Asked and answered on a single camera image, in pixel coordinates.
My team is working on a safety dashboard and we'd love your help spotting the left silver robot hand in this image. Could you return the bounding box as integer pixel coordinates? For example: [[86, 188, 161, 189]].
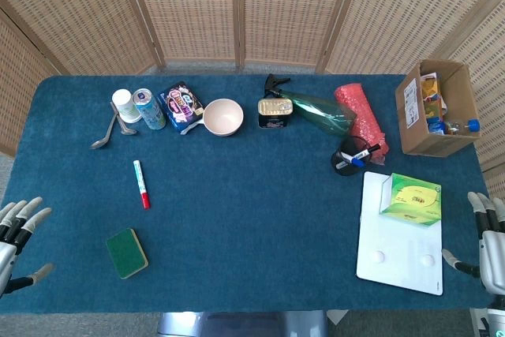
[[0, 196, 55, 298]]

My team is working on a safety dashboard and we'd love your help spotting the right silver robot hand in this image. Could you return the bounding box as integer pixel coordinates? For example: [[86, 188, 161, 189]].
[[441, 190, 505, 294]]

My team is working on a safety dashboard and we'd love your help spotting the red white marker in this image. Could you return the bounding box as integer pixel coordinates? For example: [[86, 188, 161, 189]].
[[133, 159, 152, 210]]

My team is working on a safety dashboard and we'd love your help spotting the black pen cup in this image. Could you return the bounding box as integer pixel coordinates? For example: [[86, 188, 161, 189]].
[[330, 135, 374, 177]]

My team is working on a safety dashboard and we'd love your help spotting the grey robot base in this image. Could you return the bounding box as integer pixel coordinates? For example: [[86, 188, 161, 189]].
[[157, 310, 328, 337]]

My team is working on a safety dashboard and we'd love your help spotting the black capped marker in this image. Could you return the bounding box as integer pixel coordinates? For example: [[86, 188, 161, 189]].
[[337, 143, 382, 169]]

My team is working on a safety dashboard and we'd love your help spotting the white whiteboard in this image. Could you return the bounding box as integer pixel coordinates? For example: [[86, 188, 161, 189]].
[[356, 170, 443, 297]]

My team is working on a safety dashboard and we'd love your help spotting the green and yellow sponge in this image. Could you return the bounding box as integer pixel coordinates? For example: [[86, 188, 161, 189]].
[[105, 227, 150, 279]]

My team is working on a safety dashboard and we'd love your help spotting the brown cardboard box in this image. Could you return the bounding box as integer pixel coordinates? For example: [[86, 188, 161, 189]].
[[395, 59, 481, 156]]

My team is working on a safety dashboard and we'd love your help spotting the clear bottle blue cap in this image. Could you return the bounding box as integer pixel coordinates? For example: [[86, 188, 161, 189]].
[[441, 118, 481, 136]]

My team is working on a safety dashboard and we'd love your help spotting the long metal spoon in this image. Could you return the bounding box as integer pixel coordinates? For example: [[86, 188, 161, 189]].
[[89, 111, 119, 150]]

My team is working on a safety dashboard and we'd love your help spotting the yellow snack packet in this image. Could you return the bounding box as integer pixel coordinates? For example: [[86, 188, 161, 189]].
[[419, 72, 449, 122]]

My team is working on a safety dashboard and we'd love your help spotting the short metal spoon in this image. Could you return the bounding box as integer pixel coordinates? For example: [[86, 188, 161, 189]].
[[109, 101, 138, 136]]

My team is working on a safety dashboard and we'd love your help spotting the white paper cup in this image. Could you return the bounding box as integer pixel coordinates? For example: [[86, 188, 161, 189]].
[[111, 88, 142, 124]]

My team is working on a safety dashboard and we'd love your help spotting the red bubble wrap roll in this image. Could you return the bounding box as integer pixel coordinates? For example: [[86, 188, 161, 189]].
[[334, 83, 391, 167]]

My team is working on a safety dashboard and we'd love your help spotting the light blue drink can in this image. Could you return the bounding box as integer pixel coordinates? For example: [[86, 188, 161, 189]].
[[132, 88, 167, 131]]

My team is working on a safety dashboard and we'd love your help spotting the green spray bottle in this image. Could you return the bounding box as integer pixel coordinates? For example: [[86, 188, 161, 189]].
[[264, 73, 358, 139]]

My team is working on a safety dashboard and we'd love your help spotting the dark blue printed packet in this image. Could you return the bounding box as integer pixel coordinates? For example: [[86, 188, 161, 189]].
[[157, 81, 205, 136]]

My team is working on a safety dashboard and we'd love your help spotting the blue table mat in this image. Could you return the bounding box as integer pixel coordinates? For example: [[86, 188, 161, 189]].
[[0, 74, 494, 316]]

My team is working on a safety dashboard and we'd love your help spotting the beige bowl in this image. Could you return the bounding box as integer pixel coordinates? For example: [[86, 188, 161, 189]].
[[202, 98, 245, 137]]

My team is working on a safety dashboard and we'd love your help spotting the black luncheon meat tin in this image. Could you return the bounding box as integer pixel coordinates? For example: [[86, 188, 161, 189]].
[[257, 98, 295, 129]]

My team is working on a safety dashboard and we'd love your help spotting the woven folding screen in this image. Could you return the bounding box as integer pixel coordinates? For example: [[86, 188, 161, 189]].
[[0, 0, 505, 200]]

